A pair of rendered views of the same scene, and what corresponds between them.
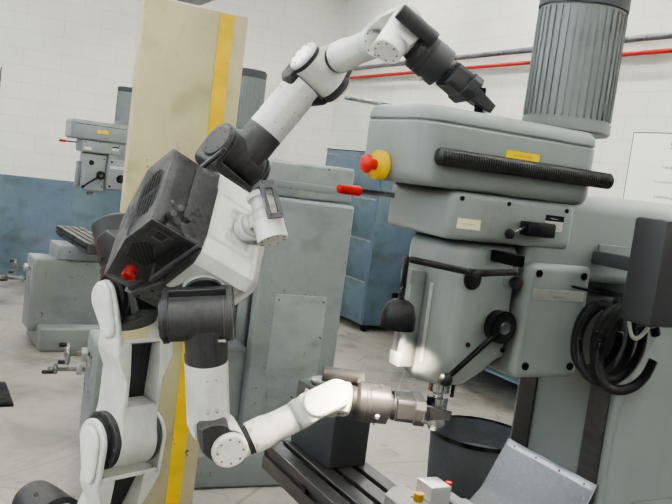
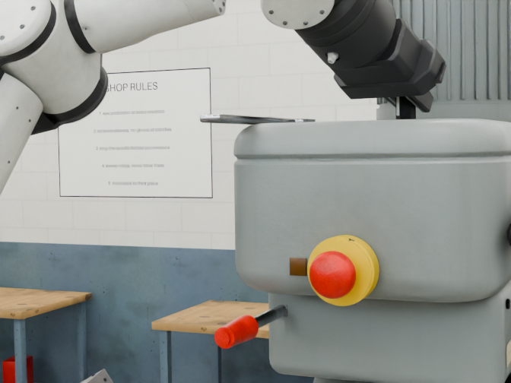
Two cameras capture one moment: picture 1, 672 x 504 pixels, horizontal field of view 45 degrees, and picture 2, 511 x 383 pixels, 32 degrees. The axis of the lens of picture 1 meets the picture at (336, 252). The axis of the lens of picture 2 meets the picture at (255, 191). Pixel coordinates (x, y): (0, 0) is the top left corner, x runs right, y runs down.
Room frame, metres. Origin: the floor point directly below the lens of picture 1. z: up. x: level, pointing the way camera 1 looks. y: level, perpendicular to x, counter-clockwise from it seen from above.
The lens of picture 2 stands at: (1.14, 0.47, 1.87)
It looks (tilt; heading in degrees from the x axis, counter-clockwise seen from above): 3 degrees down; 322
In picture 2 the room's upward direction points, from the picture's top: 1 degrees counter-clockwise
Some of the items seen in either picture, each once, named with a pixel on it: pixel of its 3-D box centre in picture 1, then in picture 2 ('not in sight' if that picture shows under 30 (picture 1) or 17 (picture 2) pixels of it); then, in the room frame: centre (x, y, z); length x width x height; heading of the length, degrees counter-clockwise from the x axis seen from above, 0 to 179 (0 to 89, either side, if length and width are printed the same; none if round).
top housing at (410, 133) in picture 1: (478, 155); (410, 195); (1.81, -0.28, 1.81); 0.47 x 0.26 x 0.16; 118
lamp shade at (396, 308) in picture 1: (399, 313); not in sight; (1.65, -0.14, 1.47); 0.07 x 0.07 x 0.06
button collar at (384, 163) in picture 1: (379, 165); (343, 270); (1.69, -0.07, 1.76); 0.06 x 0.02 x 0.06; 28
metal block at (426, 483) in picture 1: (432, 495); not in sight; (1.77, -0.28, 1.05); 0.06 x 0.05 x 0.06; 27
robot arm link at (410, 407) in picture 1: (395, 406); not in sight; (1.80, -0.18, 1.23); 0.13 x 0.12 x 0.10; 4
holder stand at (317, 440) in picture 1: (330, 419); not in sight; (2.27, -0.05, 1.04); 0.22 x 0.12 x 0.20; 32
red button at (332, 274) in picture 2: (369, 163); (334, 273); (1.68, -0.04, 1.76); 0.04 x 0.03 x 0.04; 28
